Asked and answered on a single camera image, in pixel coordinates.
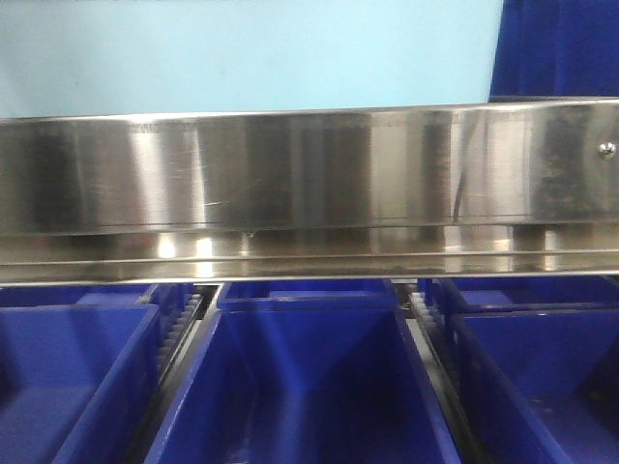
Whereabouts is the dark blue bin lower middle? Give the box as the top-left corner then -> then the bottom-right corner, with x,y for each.
145,306 -> 459,463

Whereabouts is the dark blue bin lower right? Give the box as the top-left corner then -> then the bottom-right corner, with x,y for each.
447,304 -> 619,464

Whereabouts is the dark blue bin rear middle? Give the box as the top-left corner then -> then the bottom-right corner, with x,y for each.
217,278 -> 398,311

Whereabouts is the dark blue bin lower left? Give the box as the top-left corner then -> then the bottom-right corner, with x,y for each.
1,304 -> 160,463

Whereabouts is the dark blue bin rear right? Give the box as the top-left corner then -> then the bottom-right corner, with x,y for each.
418,275 -> 618,315

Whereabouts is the light blue bin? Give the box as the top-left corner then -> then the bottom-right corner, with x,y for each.
1,1 -> 503,118

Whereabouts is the dark blue bin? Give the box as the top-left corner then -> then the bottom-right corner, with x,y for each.
145,306 -> 459,463
1,304 -> 160,463
418,275 -> 618,315
217,278 -> 398,311
490,1 -> 618,98
447,304 -> 619,464

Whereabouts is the dark blue bin upper right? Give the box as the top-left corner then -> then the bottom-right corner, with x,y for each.
490,1 -> 618,98

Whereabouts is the steel shelf front beam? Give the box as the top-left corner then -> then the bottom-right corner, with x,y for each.
1,98 -> 618,286

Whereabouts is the lower white roller track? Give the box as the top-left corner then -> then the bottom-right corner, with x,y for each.
396,281 -> 468,438

